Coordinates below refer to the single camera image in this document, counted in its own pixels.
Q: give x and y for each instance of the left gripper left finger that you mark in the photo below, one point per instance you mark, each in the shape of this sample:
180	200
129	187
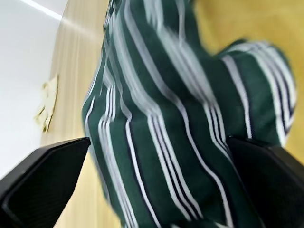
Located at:
40	183

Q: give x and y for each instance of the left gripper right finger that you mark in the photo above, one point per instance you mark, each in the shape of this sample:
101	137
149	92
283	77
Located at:
273	183

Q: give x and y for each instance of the green white striped T-shirt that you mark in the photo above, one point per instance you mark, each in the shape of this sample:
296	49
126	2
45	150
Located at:
166	118

